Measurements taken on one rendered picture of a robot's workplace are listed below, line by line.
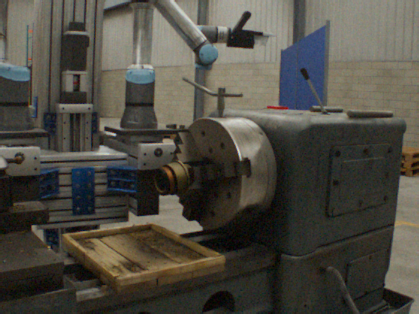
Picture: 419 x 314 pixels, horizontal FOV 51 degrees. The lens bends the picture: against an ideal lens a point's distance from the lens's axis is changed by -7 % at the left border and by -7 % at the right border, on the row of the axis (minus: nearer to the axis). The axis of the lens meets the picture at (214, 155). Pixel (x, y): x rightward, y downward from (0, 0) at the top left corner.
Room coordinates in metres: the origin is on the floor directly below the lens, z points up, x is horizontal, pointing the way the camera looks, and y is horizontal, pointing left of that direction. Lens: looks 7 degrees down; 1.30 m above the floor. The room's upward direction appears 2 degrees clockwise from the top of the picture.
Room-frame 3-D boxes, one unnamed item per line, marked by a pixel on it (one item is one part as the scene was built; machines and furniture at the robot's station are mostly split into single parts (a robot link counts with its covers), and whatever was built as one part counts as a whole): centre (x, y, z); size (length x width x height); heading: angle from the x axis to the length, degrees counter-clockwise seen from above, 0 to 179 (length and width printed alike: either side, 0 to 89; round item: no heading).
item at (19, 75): (1.57, 0.73, 1.33); 0.13 x 0.12 x 0.14; 52
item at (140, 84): (1.83, 0.30, 1.33); 0.13 x 0.12 x 0.14; 10
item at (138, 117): (1.82, 0.30, 1.21); 0.15 x 0.15 x 0.10
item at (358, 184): (1.58, -0.32, 1.06); 0.59 x 0.48 x 0.39; 128
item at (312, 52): (8.00, -1.37, 1.18); 4.12 x 0.80 x 2.35; 1
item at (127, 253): (1.15, 0.19, 0.89); 0.36 x 0.30 x 0.04; 38
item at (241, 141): (1.31, -0.01, 1.08); 0.32 x 0.09 x 0.32; 38
